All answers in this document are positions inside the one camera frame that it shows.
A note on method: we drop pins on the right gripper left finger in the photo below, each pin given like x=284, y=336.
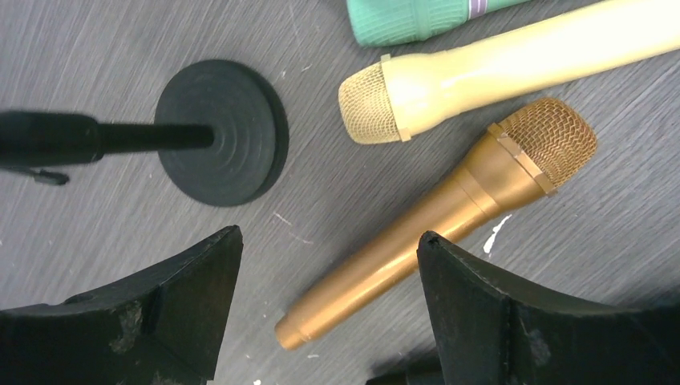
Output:
x=162, y=325

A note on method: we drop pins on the gold microphone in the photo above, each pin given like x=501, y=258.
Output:
x=517, y=161

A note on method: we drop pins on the cream yellow microphone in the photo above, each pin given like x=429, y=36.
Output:
x=401, y=97

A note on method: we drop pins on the black round-base stand centre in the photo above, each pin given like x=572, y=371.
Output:
x=220, y=131

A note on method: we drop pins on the green microphone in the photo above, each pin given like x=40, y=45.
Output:
x=384, y=23

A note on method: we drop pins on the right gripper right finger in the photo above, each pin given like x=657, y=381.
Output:
x=494, y=327

